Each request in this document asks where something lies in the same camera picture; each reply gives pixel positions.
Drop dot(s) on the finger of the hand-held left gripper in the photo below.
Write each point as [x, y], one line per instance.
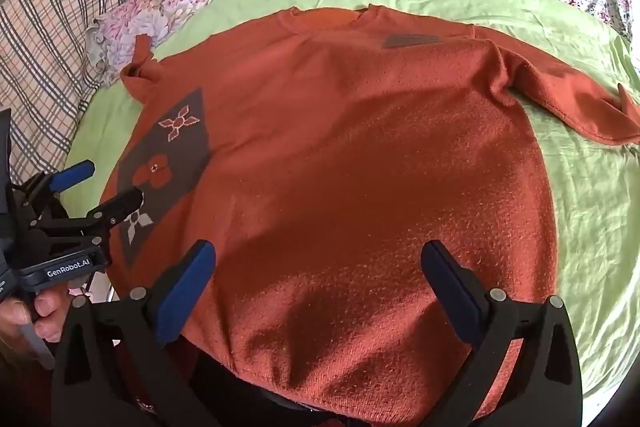
[120, 204]
[75, 172]

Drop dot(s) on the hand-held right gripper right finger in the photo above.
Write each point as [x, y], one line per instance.
[452, 294]

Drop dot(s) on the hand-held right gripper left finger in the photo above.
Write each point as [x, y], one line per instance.
[182, 297]

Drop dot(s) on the orange knit sweater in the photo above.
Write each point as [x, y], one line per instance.
[325, 157]

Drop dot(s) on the person's left hand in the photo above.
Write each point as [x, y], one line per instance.
[45, 317]

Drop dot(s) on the plaid blanket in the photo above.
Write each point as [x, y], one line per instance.
[50, 32]

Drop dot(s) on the light green bed sheet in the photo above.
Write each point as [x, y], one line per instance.
[575, 207]

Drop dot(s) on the pale floral pillow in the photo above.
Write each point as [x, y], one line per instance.
[145, 12]

